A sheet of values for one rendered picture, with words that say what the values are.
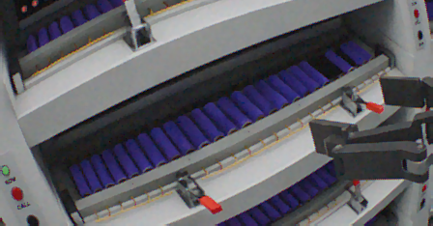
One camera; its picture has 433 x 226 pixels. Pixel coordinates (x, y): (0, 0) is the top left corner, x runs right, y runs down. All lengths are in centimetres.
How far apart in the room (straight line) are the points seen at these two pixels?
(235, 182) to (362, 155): 32
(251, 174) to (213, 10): 20
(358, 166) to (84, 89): 30
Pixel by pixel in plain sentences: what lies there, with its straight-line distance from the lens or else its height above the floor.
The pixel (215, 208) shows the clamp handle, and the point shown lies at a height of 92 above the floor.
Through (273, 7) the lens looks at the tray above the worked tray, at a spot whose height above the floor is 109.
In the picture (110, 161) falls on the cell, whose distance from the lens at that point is 64.
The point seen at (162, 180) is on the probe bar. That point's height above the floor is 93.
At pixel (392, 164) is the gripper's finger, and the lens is 29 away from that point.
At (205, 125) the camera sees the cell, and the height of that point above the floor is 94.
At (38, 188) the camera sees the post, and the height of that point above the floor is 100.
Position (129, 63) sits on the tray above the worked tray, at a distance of 50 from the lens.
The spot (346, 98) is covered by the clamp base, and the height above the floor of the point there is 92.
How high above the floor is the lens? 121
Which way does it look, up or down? 22 degrees down
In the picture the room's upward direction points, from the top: 17 degrees counter-clockwise
